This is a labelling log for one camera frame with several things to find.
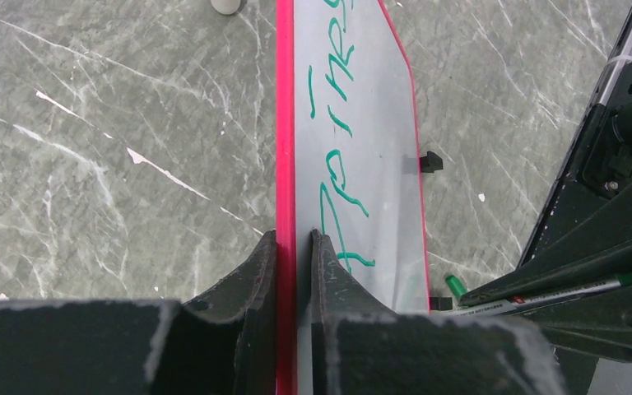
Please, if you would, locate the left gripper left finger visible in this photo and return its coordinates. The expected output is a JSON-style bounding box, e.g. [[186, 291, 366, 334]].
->
[[0, 231, 277, 394]]

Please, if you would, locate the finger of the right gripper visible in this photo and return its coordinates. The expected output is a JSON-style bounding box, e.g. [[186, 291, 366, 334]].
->
[[459, 184, 632, 306], [523, 286, 632, 363]]

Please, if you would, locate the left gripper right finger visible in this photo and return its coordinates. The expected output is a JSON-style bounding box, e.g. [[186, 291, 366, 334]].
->
[[311, 230, 566, 394]]

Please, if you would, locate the white green marker pen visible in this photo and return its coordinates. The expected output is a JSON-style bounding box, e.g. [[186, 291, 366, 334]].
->
[[440, 272, 632, 316]]

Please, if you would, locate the green marker cap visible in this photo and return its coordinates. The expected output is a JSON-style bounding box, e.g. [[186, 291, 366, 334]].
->
[[444, 274, 467, 300]]

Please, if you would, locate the pink framed whiteboard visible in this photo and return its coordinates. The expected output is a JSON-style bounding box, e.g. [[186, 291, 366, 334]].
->
[[276, 1, 430, 394]]

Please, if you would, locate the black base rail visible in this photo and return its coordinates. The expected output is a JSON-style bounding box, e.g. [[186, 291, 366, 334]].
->
[[519, 104, 606, 394]]

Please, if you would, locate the white PVC pipe frame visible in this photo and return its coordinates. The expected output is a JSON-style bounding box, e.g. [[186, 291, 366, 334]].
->
[[210, 0, 242, 16]]

